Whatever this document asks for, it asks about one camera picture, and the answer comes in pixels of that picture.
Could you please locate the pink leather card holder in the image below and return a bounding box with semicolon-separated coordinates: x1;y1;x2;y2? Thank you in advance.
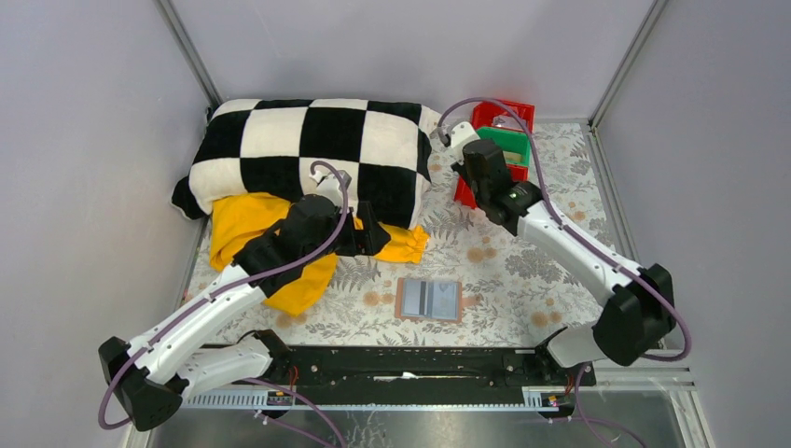
395;278;465;324

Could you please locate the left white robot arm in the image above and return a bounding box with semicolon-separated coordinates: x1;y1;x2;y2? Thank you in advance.
98;194;391;431

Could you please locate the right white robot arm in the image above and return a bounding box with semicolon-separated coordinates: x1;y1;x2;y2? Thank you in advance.
449;139;677;368

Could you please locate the green plastic bin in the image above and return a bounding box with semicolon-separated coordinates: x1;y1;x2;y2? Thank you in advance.
477;127;531;167

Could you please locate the front red plastic bin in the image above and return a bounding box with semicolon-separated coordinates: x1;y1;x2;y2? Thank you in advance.
453;163;529;210

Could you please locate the red plastic bin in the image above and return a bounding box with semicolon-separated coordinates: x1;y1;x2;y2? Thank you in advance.
453;163;529;210
470;100;535;133

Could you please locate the back red plastic bin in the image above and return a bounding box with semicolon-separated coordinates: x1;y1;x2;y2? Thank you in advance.
470;100;535;133

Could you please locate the yellow cloth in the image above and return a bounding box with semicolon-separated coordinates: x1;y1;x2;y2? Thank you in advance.
209;193;429;316

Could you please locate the floral patterned table mat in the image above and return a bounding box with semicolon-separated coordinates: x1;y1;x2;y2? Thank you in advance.
210;142;601;347

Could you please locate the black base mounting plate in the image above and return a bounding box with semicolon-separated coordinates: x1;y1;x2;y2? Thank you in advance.
259;345;596;396

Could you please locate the black white checkered pillow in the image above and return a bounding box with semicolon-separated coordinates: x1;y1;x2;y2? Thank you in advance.
171;99;440;229

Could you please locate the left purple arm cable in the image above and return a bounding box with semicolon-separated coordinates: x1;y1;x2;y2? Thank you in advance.
97;161;352;431

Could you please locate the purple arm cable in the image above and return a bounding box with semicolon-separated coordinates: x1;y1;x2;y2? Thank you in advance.
435;97;693;364
97;161;352;431

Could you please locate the grey slotted cable duct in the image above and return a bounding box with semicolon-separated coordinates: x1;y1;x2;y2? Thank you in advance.
182;384;560;413

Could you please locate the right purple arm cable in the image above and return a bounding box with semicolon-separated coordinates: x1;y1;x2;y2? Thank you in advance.
435;97;693;364

